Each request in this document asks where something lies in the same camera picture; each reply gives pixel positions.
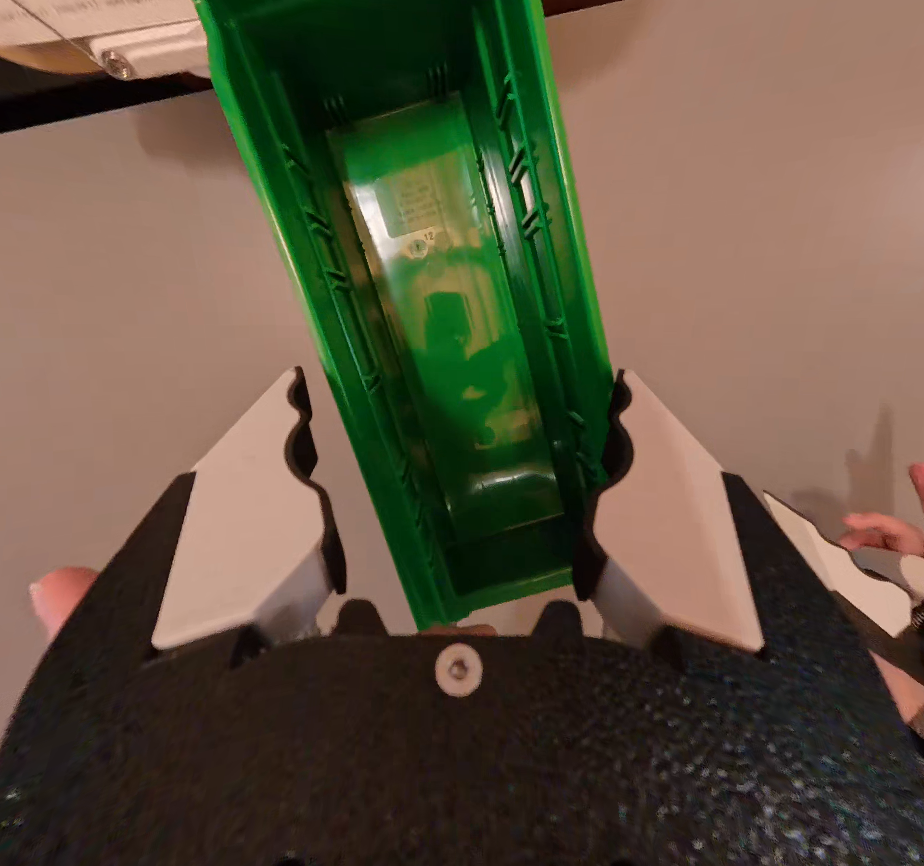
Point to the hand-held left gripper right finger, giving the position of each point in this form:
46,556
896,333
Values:
679,563

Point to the person's right forearm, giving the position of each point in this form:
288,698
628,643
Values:
907,693

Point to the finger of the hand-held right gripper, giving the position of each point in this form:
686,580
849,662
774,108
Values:
830,556

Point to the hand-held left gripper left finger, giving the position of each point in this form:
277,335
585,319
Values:
231,563

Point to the person's right hand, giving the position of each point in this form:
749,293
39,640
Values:
884,531

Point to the green plastic bin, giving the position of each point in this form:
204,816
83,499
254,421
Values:
433,29

